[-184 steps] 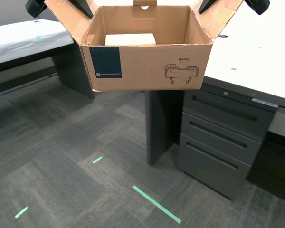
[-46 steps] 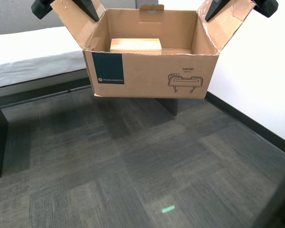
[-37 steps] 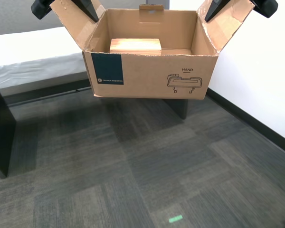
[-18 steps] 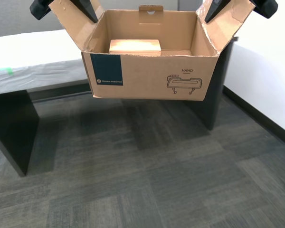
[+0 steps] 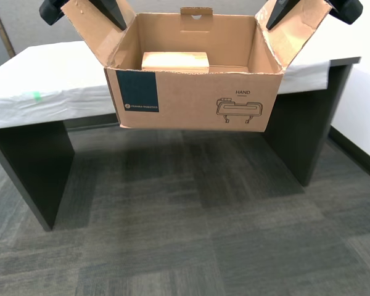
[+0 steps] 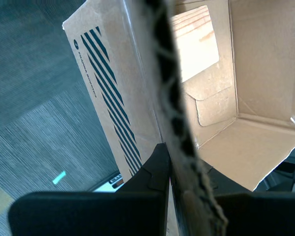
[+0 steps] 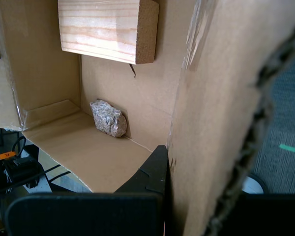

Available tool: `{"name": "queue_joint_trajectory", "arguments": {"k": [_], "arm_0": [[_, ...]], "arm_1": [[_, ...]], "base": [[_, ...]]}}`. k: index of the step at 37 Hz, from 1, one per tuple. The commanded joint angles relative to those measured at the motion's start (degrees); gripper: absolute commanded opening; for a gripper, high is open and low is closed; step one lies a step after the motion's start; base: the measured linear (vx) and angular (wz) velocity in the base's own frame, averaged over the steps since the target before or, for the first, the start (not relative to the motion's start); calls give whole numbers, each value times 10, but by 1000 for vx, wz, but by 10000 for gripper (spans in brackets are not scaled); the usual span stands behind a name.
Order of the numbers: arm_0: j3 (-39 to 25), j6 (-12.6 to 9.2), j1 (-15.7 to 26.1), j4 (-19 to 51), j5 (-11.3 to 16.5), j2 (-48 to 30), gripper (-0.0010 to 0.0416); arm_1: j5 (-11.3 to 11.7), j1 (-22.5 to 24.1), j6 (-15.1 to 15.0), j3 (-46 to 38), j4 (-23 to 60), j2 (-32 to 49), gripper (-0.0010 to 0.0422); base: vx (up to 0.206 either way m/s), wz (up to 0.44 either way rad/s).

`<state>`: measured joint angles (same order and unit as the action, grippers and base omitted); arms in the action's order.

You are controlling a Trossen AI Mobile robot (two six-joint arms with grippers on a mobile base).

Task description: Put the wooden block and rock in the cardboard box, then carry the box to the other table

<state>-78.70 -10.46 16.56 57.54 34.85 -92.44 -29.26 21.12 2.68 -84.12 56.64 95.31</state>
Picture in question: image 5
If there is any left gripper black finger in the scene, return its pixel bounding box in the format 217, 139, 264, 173
91, 0, 128, 31
39, 0, 69, 26

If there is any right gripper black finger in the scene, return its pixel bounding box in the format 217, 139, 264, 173
329, 0, 364, 25
266, 0, 300, 31

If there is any light wooden block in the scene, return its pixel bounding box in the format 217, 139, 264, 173
141, 51, 210, 74

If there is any brown cardboard box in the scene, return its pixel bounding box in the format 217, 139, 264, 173
60, 0, 332, 133

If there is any dark wooden table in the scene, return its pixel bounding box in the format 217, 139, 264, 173
0, 57, 361, 232

